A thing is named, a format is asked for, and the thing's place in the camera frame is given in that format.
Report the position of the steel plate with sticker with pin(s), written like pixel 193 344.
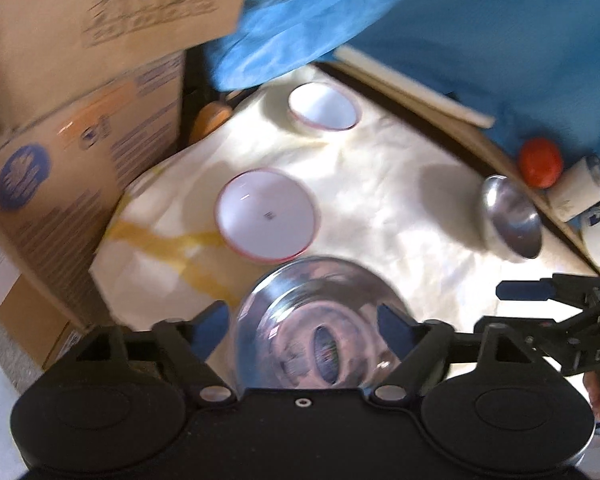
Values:
pixel 312 324

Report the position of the upper cardboard box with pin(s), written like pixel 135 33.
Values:
pixel 52 52

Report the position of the wooden shelf ledge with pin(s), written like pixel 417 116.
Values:
pixel 461 139

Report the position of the small steel bowl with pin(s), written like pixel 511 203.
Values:
pixel 510 226

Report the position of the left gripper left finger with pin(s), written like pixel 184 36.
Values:
pixel 184 348

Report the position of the white red-rimmed bowl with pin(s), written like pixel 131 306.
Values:
pixel 319 108
pixel 266 216

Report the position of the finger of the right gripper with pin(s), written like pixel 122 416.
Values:
pixel 564 288

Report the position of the Vinda cardboard box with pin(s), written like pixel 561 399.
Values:
pixel 60 182

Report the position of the cream paper table cover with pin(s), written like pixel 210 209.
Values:
pixel 387 198

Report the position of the orange wooden knob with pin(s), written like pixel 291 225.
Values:
pixel 210 117

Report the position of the blue garment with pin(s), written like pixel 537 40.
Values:
pixel 533 65

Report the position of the red tomato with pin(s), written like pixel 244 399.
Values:
pixel 540 163

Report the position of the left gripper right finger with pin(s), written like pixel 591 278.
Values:
pixel 422 349

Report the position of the white foam stick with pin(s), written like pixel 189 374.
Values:
pixel 411 87

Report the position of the white thermos cup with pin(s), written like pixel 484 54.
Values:
pixel 576 190

